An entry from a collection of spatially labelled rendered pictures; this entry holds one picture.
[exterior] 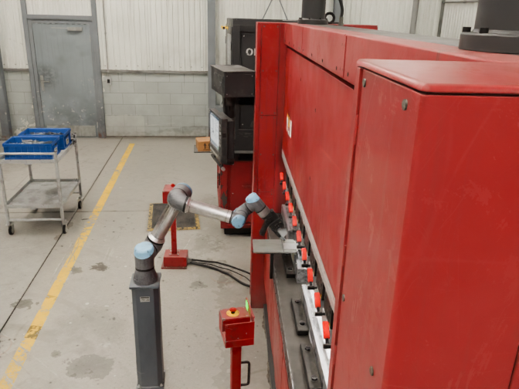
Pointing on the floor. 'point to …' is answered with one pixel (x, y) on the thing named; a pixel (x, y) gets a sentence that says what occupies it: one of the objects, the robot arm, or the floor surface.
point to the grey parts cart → (42, 188)
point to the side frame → (429, 229)
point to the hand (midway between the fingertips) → (283, 239)
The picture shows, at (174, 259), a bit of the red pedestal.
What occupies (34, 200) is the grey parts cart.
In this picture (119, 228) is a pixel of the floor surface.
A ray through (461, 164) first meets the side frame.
